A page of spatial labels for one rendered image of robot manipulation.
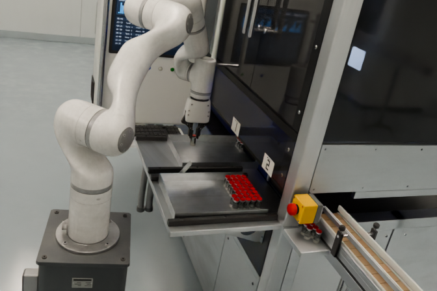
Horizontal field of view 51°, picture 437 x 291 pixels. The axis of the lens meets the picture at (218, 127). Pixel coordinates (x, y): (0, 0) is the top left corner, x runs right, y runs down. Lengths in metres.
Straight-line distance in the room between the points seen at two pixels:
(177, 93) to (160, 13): 1.06
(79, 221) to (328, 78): 0.85
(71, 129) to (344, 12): 0.83
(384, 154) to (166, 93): 1.16
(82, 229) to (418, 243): 1.36
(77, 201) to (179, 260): 1.49
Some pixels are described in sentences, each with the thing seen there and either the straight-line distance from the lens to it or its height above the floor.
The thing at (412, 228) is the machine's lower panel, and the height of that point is 0.83.
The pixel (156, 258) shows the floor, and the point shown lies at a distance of 2.77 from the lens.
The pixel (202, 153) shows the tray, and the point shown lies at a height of 0.88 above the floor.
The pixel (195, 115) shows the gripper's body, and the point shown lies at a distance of 1.82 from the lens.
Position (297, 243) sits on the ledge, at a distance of 1.58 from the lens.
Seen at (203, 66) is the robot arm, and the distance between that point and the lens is 1.74.
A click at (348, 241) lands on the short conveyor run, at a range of 1.59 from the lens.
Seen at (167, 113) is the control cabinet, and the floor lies 0.87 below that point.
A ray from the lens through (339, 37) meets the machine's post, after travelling 1.40.
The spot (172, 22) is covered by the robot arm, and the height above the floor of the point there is 1.52.
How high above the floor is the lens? 1.77
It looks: 23 degrees down
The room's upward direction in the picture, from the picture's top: 11 degrees clockwise
